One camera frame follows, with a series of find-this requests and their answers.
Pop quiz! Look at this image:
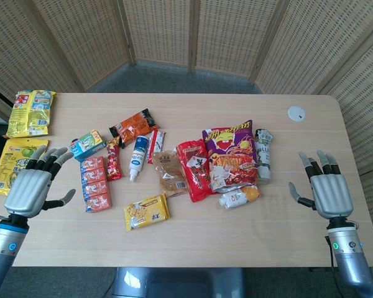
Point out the yellow cracker packet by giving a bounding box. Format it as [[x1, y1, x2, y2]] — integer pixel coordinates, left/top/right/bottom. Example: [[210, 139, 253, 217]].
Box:
[[123, 192, 170, 233]]

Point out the green blue small box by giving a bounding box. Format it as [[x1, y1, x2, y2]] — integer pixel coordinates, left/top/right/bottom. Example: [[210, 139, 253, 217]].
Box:
[[70, 129, 107, 162]]

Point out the woven wooden folding screen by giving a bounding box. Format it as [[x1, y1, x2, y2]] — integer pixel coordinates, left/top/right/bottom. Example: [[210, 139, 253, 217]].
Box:
[[0, 0, 373, 187]]

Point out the red white sachet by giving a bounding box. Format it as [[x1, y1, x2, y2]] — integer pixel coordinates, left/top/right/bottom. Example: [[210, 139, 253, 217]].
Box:
[[146, 129, 167, 165]]

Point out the orange black snack packet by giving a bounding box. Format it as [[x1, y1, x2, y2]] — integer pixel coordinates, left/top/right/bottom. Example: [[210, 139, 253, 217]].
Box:
[[108, 108, 160, 149]]

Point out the white round cable grommet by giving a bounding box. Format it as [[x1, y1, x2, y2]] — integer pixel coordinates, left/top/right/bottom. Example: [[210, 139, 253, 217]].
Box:
[[287, 106, 307, 122]]

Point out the red wafer pack strip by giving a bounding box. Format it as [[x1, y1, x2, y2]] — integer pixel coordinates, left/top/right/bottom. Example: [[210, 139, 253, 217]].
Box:
[[80, 156, 113, 214]]

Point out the purple red chips bag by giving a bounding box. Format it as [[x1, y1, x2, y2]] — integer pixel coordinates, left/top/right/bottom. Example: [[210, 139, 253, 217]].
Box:
[[201, 119, 258, 194]]

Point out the red slim snack packet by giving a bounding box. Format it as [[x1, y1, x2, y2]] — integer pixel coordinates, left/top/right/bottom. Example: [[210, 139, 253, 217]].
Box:
[[106, 138, 124, 182]]

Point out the yellow bag green fruit print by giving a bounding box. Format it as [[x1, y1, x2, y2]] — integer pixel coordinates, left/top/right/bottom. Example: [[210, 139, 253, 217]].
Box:
[[0, 138, 50, 197]]

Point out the white blue squeeze tube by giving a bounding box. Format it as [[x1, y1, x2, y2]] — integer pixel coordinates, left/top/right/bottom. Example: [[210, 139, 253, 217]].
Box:
[[129, 135, 150, 183]]

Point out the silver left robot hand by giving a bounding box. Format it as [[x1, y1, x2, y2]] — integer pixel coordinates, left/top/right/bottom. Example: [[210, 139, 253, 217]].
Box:
[[3, 145, 77, 219]]

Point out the yellow snack bag colourful print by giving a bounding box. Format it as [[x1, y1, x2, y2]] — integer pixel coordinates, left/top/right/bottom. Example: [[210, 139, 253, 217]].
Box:
[[6, 89, 57, 139]]

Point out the red snack bag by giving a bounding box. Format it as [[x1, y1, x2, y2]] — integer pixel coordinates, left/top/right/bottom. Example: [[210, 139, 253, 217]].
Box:
[[176, 138, 213, 203]]

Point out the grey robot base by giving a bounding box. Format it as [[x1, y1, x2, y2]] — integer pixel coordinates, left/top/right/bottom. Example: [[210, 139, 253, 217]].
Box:
[[111, 266, 246, 298]]

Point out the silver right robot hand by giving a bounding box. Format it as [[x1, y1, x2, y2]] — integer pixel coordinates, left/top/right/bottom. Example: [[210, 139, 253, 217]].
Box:
[[287, 150, 355, 220]]

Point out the brown snack pouch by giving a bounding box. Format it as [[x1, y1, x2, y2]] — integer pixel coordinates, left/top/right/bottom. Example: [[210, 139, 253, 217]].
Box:
[[151, 150, 187, 198]]

